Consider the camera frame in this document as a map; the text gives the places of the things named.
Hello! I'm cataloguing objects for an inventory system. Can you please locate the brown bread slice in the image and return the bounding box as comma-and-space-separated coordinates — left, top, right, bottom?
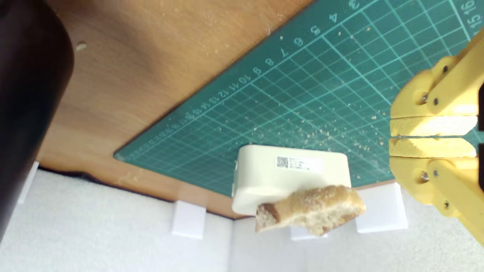
255, 184, 366, 236

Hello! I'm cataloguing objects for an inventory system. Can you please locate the black two-slot toaster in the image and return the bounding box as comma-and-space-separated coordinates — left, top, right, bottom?
0, 0, 75, 242

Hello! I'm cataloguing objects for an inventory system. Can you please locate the green cutting mat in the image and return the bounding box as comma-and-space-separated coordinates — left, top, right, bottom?
113, 0, 484, 199

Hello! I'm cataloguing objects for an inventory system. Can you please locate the white block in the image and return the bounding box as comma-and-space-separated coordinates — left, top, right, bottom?
231, 145, 352, 216

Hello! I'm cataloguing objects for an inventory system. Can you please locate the white wall clip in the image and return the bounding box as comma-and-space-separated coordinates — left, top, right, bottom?
170, 200, 206, 239
355, 182, 409, 233

